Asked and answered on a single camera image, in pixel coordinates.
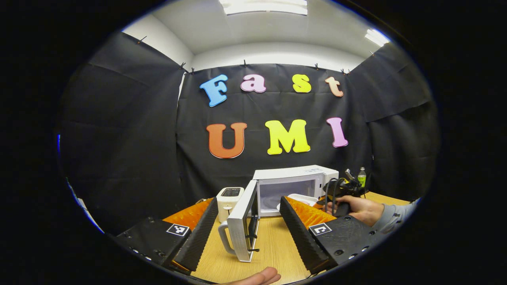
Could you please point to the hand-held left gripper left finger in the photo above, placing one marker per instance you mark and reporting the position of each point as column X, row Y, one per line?
column 198, row 233

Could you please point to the large ceiling light panel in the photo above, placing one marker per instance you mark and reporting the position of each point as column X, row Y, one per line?
column 263, row 7

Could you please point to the small ceiling light panel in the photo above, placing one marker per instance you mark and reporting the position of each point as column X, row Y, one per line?
column 377, row 37

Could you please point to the white rectangular food tray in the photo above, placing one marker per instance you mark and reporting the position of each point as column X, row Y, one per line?
column 301, row 198

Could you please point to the cream white toaster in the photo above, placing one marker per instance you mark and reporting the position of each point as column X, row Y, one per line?
column 229, row 202

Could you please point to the green drink bottle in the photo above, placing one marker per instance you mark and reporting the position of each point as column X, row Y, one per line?
column 362, row 179

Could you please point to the white microwave oven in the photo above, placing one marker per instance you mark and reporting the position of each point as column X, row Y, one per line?
column 289, row 174

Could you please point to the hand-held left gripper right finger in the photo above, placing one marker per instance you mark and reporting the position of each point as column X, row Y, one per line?
column 299, row 233

